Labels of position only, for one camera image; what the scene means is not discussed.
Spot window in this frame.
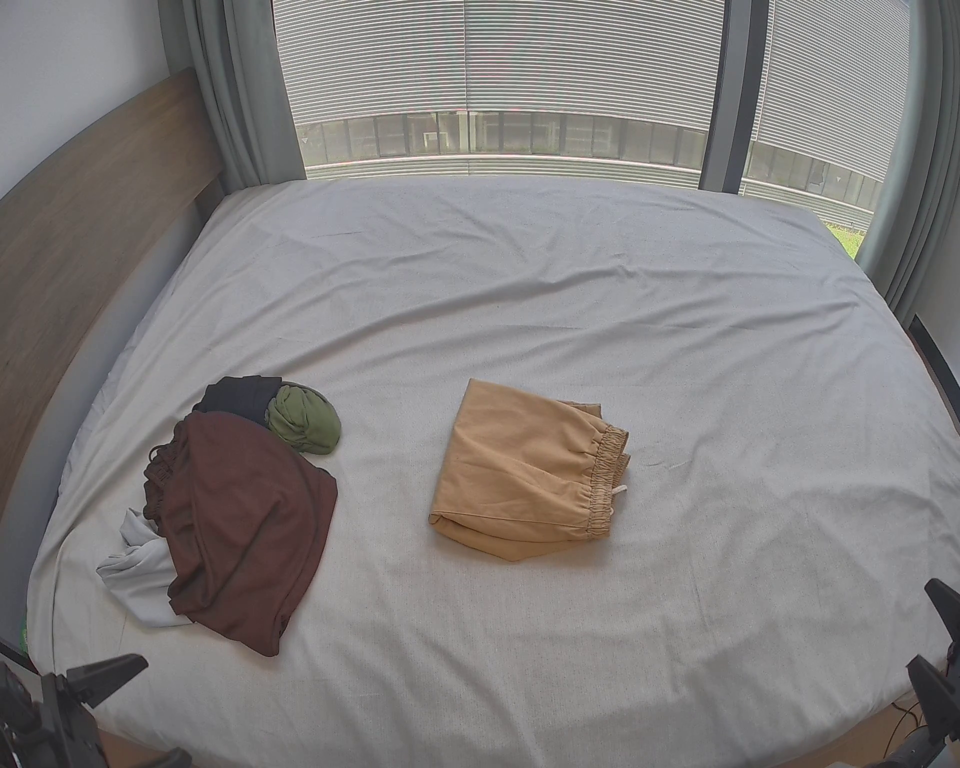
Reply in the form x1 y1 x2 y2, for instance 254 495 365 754
271 0 920 260

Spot bed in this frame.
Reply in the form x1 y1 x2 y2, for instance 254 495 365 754
0 67 960 768

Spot white garment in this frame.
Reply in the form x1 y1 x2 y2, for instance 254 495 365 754
96 508 190 628

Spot black garment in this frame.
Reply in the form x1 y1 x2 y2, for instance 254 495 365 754
191 375 285 435

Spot green garment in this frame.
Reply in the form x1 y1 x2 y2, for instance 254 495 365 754
267 382 344 456

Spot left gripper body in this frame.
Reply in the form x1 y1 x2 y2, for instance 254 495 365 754
0 663 106 768

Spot tan shorts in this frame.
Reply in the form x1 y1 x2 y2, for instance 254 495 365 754
429 377 631 564

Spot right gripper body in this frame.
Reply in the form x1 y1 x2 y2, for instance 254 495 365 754
900 660 960 768

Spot brown shorts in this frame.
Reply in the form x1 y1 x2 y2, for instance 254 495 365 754
142 411 340 659

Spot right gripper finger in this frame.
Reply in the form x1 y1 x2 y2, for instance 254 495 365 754
906 656 955 744
924 579 960 642

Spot grey-green curtain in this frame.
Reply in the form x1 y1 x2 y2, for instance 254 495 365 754
157 0 307 195
855 0 960 324

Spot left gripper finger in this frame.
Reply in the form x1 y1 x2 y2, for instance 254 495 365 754
56 654 150 708
111 747 193 768

